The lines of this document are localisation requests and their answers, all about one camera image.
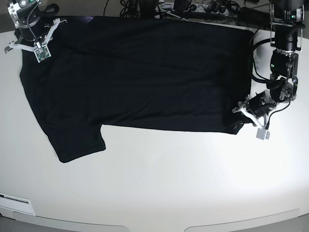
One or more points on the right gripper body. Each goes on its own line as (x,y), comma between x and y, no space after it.
(36,33)

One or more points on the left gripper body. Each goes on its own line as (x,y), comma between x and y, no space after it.
(261,104)

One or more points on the black T-shirt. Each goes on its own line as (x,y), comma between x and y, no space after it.
(129,72)

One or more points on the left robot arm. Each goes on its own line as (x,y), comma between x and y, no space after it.
(287,24)

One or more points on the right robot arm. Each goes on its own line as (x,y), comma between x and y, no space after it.
(29,9)

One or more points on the black box on floor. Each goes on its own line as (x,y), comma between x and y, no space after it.
(251,16)

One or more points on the grey power strip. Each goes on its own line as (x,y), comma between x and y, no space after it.
(212,7)

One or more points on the white label plate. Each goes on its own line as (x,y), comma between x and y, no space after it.
(16,204)

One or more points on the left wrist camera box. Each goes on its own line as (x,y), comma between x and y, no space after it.
(263,134)

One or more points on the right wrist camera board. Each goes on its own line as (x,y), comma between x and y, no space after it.
(42,54)

